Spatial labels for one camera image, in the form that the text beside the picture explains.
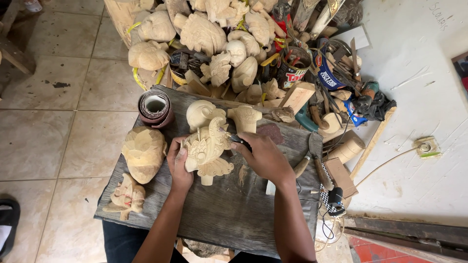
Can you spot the person's right hand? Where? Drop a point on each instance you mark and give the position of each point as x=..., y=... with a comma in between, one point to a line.
x=265, y=157

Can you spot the person's left hand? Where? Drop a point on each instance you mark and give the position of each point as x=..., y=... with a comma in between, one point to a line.
x=179, y=175

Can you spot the black rotary tool handpiece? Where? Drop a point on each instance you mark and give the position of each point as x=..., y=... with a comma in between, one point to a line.
x=239, y=140

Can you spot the finely carved wooden puppet head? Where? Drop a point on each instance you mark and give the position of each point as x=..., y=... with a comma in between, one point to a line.
x=206, y=153

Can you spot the maroon sandpaper piece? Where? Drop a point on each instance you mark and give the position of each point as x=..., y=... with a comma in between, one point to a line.
x=271, y=133

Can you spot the large rough carved wooden head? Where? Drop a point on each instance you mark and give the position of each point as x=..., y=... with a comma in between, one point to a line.
x=143, y=153

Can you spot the carved wooden crown piece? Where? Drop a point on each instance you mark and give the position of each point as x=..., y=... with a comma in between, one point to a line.
x=245, y=117

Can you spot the dark carved wooden piece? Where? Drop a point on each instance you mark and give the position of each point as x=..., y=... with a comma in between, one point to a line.
x=284, y=114

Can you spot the teal power drill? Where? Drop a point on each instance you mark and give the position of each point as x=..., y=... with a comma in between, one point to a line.
x=304, y=118

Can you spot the small wooden head red band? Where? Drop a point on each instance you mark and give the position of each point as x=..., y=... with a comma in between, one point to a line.
x=126, y=197

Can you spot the grey weathered wooden work board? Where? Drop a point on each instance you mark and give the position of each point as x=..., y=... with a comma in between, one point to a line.
x=226, y=212

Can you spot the smooth round wooden head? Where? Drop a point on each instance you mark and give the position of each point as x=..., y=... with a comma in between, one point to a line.
x=199, y=113

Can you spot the pale wooden block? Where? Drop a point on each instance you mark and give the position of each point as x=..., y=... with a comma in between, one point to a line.
x=298, y=95

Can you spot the brown sandpaper roll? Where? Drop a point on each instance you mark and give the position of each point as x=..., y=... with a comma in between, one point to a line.
x=155, y=107

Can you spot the round wooden mallet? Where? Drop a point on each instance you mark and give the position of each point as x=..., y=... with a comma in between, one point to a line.
x=331, y=122

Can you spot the black white checkered cloth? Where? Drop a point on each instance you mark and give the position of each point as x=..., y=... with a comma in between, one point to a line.
x=325, y=204

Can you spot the flat brown wooden block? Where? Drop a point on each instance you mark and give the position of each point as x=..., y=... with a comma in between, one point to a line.
x=340, y=177

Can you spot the black power adapter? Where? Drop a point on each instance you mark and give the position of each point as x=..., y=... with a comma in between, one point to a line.
x=335, y=197

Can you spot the pale wooden cylinder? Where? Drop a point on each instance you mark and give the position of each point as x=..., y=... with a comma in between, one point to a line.
x=349, y=148

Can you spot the person's dark trousers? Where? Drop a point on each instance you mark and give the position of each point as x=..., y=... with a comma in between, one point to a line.
x=120, y=243

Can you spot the red label tin can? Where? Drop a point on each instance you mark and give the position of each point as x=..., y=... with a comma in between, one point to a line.
x=292, y=71

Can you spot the blue packet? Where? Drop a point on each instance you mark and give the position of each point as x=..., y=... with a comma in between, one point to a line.
x=354, y=117

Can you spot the blue tin can with tools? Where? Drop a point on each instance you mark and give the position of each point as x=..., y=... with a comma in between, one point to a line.
x=327, y=75

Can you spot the long wooden strip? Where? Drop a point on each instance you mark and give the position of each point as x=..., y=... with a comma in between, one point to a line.
x=371, y=144

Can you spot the dark tin yellow rim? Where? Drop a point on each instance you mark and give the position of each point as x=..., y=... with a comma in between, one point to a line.
x=184, y=65

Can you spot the green black angle grinder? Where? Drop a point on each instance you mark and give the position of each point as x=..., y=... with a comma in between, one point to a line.
x=367, y=93

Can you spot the heap of carved wooden heads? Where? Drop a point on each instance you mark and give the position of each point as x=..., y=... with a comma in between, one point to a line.
x=204, y=33

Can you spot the white paper sheet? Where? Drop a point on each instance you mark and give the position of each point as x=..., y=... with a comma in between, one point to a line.
x=353, y=36

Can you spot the red mat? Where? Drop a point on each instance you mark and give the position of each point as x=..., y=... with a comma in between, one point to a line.
x=380, y=252

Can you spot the dark wooden beam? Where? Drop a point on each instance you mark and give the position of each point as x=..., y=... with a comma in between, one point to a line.
x=409, y=232

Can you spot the black sandal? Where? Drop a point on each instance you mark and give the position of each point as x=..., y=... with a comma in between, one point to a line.
x=9, y=226

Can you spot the wooden bench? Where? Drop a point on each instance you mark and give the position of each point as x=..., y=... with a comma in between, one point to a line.
x=12, y=51

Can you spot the framed mirror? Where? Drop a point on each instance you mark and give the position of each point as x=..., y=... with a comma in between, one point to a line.
x=461, y=78

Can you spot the wooden wall socket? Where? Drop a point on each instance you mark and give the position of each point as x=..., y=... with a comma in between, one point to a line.
x=426, y=147

